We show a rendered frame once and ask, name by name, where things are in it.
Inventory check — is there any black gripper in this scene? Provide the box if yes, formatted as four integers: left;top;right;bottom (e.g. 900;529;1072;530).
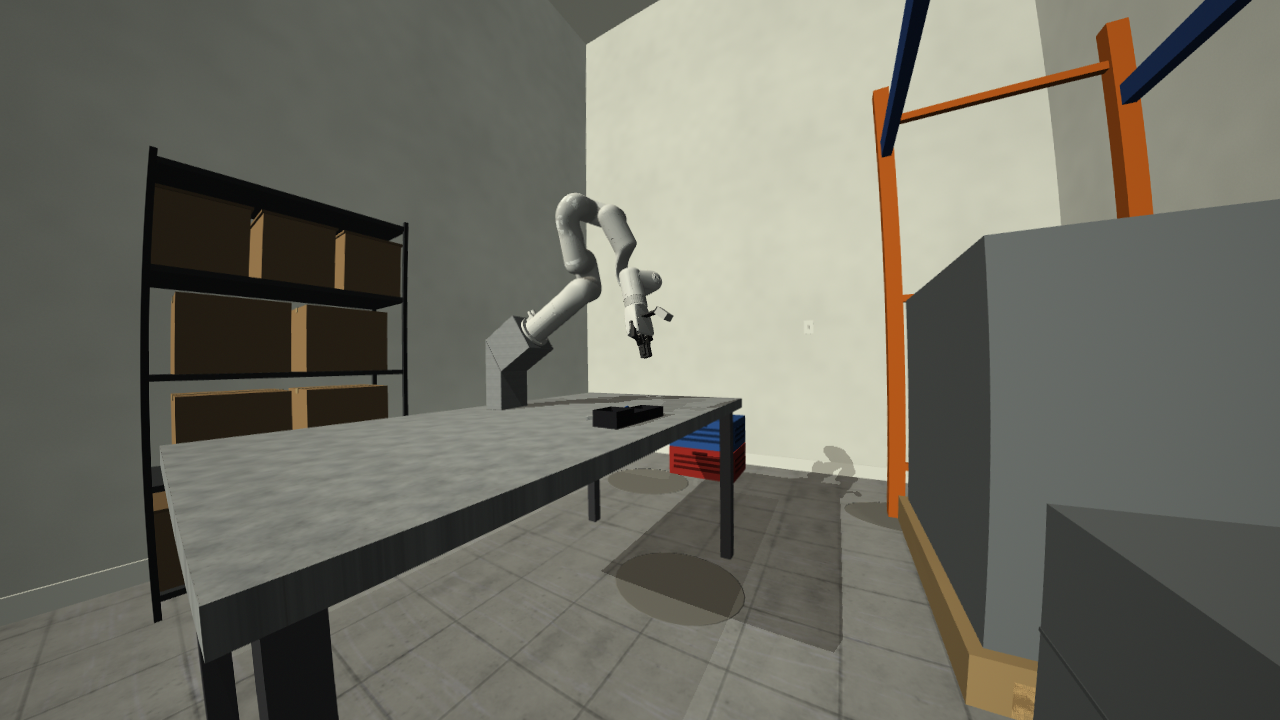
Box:
625;302;654;359

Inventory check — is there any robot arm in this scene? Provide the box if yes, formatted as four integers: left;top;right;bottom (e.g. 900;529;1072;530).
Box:
521;193;662;346

